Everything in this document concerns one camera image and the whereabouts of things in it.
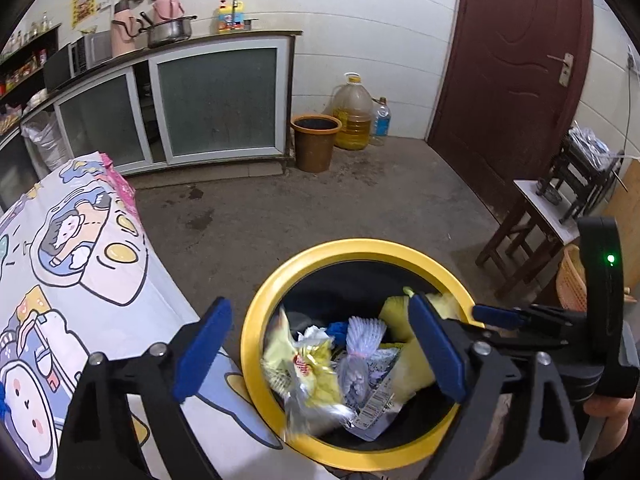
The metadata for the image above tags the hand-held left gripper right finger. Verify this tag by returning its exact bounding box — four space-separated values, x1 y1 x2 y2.
407 292 586 480

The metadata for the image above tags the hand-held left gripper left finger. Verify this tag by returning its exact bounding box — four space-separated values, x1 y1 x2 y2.
54 297 235 480

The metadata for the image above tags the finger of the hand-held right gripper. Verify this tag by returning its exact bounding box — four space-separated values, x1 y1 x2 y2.
482 329 540 354
472 304 531 332

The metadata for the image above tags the yellow plastic bag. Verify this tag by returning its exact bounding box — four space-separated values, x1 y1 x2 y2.
378 287 463 403

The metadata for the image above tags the dark barcode snack packet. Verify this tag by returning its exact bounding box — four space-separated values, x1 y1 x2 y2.
345 345 416 443

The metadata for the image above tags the yellow red-print snack wrapper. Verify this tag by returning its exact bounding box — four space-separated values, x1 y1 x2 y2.
290 325 351 436

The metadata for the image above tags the yellow-rimmed black trash bin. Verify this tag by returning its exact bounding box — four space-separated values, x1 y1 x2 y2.
240 238 483 473

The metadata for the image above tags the person's right forearm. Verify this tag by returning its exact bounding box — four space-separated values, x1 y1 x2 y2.
584 414 640 480

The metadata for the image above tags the person's right hand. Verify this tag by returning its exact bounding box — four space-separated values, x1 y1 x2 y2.
582 394 633 423

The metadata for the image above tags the orange plastic basket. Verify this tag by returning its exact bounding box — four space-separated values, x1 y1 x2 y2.
556 244 588 311

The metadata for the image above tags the white-topped wooden stool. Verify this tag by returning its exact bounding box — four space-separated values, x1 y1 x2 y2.
475 179 583 301

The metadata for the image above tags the black metal rack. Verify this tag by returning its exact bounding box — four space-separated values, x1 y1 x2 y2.
537 122 623 226

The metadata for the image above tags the cartoon printed tablecloth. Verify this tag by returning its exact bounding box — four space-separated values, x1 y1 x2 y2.
0 152 326 480

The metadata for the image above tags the clear plastic bag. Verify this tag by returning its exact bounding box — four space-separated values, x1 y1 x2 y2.
570 125 613 166

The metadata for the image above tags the pink plastic cloth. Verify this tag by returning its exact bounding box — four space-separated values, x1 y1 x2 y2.
100 152 138 221

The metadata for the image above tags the clear water bottle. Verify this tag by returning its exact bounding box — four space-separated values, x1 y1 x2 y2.
370 96 392 147

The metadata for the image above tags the brown plastic bucket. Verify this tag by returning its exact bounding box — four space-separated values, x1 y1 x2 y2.
291 114 343 173

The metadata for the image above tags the brown wooden door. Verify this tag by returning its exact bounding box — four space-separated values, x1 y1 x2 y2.
425 0 596 223

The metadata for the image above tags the large cooking oil jug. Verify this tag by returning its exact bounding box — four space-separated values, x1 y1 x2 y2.
331 72 375 151

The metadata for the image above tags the frosted glass kitchen cabinet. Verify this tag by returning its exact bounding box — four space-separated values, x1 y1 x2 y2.
0 30 303 211

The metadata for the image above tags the white woven sack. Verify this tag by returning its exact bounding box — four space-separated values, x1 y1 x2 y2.
20 110 68 173

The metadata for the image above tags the grey microwave oven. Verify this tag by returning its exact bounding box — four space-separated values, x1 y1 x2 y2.
67 30 113 78

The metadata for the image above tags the steel cooking pot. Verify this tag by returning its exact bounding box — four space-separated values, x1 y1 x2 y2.
140 11 198 49

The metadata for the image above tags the pink thermos flask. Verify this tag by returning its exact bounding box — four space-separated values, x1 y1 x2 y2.
150 0 186 23
111 2 143 58

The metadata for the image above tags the yellow and blue detergent bottle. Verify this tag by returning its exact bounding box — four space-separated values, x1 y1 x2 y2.
216 0 247 34

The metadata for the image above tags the dark shelf with jars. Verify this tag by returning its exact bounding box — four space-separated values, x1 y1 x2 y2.
0 22 63 111

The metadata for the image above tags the metal door handle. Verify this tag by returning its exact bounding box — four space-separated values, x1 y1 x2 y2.
546 52 575 87

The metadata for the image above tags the yellow wall poster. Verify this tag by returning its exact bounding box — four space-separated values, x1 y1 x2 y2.
71 0 98 28

